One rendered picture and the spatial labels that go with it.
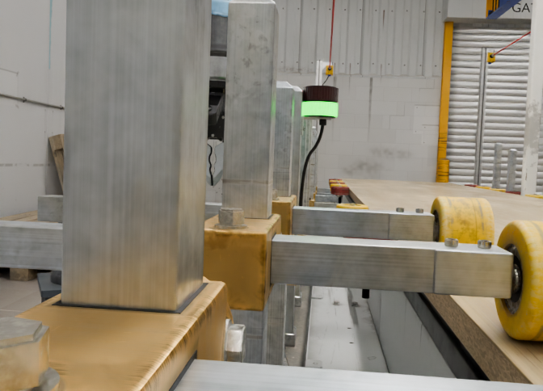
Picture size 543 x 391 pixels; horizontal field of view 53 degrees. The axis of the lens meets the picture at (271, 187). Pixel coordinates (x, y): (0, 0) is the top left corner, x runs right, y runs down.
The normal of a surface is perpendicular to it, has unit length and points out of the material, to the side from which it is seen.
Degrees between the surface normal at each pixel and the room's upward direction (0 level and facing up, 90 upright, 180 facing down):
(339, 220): 90
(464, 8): 90
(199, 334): 90
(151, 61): 90
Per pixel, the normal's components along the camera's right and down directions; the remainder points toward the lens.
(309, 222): -0.10, 0.05
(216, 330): 0.99, 0.04
